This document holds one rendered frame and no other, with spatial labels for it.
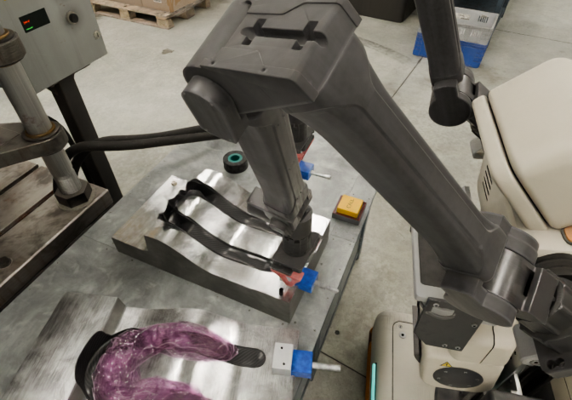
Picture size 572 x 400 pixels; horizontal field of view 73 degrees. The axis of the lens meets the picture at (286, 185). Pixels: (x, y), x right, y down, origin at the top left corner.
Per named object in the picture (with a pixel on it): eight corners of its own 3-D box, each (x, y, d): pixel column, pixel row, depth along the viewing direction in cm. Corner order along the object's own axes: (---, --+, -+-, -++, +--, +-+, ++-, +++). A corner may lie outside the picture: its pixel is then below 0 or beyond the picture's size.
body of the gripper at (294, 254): (271, 264, 79) (270, 242, 73) (291, 228, 85) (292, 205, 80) (300, 276, 77) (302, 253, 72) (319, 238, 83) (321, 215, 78)
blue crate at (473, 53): (486, 52, 371) (494, 29, 356) (477, 70, 345) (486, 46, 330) (423, 39, 394) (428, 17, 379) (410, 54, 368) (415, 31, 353)
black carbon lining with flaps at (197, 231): (299, 233, 99) (300, 208, 92) (271, 283, 88) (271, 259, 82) (185, 194, 109) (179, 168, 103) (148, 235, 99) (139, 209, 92)
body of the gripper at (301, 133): (276, 150, 99) (275, 125, 94) (292, 128, 105) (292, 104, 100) (300, 156, 97) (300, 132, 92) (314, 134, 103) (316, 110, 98)
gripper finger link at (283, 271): (270, 288, 84) (269, 262, 77) (283, 262, 89) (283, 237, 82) (299, 300, 82) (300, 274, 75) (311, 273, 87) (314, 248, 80)
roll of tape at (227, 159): (252, 161, 130) (251, 153, 128) (242, 176, 125) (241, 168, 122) (230, 156, 132) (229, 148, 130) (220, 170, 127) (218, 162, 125)
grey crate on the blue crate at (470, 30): (494, 31, 356) (500, 14, 346) (485, 47, 331) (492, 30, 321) (428, 18, 379) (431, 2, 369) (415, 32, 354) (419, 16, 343)
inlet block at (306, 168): (333, 179, 108) (334, 164, 104) (326, 191, 104) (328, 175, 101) (289, 167, 112) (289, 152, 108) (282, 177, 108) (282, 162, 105)
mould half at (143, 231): (328, 241, 106) (331, 207, 96) (289, 323, 88) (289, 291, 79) (175, 189, 121) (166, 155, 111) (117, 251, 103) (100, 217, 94)
